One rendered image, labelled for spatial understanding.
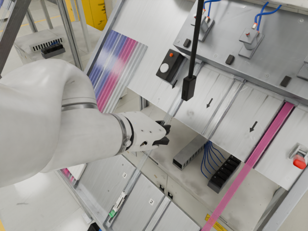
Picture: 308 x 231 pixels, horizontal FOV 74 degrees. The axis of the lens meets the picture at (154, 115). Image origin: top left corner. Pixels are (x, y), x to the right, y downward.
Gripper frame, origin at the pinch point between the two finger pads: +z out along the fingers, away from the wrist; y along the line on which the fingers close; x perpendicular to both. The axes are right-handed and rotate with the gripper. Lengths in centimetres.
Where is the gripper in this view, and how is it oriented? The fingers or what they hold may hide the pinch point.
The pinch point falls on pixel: (161, 128)
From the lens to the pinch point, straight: 54.6
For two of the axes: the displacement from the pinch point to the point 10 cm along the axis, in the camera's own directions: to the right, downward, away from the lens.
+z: 5.9, -0.2, 8.1
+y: -7.1, -4.9, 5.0
